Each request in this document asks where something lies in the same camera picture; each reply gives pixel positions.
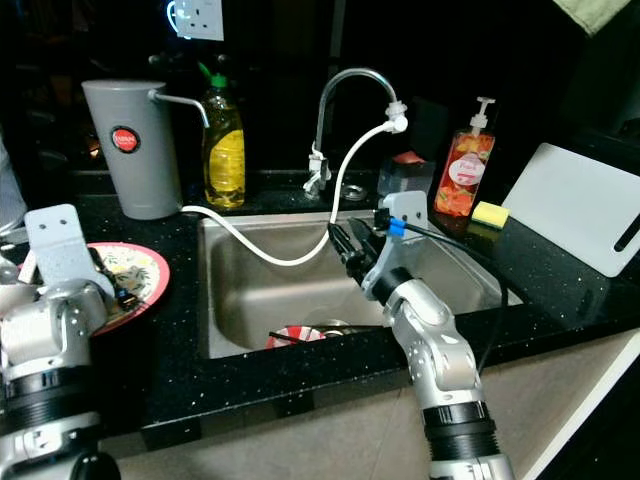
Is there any black chopstick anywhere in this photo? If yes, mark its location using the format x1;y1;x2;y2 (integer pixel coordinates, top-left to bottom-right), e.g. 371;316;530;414
268;322;386;343

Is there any red white patterned bowl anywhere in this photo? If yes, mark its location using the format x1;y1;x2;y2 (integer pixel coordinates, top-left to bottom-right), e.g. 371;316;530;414
265;325;326;351

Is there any beige kitchen cabinet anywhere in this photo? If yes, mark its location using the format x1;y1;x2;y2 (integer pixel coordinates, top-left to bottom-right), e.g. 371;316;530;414
110;335;640;480

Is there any lemon print plate red rim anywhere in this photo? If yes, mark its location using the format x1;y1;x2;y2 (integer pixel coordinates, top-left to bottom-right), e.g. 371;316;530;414
90;242;171;336

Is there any steel sink drain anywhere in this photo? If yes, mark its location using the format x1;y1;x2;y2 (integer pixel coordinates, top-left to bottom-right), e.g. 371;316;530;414
305;318;351;332

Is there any clear plastic soap container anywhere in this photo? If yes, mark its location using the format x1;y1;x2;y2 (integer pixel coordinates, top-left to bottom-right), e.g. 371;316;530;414
378;150;439;201

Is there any stainless steel sink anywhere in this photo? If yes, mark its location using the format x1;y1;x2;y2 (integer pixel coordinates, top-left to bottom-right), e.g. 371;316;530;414
198;208;526;359

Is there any chrome gooseneck faucet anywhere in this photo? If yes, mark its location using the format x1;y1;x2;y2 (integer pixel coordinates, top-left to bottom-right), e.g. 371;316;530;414
305;68;406;198

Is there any grey water filter canister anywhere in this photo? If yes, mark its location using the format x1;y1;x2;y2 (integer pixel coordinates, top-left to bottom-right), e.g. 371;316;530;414
82;80;211;221

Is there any red hand soap pump bottle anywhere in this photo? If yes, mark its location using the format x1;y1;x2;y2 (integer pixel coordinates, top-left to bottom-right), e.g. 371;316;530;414
435;97;499;218

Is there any yellow sponge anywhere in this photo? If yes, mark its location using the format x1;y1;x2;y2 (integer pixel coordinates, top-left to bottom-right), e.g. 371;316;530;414
473;202;513;231

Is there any grey round pot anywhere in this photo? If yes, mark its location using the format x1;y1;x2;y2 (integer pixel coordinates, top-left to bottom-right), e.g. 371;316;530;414
0;145;26;236

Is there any yellow dish soap bottle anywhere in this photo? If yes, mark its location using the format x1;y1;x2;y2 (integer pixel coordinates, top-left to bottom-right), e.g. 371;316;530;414
198;62;246;211

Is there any white cutting board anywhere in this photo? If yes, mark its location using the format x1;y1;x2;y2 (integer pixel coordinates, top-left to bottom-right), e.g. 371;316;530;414
503;143;640;279

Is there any green cloth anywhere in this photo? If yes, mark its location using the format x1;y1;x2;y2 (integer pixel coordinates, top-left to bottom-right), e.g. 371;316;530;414
555;0;633;36

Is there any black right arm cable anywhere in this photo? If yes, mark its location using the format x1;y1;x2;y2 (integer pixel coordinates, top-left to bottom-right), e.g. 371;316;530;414
380;205;511;376

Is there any white flexible hose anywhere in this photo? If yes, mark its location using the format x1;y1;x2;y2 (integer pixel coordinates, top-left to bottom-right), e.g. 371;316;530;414
180;100;409;266

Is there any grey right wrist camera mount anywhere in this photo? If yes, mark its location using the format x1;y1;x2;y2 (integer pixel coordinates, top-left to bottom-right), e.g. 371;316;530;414
363;190;429;299

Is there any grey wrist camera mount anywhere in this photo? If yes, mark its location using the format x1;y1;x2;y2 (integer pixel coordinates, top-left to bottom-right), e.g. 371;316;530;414
363;190;429;299
25;205;116;301

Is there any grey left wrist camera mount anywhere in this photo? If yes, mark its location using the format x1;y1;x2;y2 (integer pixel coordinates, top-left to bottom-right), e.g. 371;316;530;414
25;205;116;301

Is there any white wall socket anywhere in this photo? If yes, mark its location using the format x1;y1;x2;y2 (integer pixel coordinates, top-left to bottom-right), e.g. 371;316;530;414
175;0;224;41

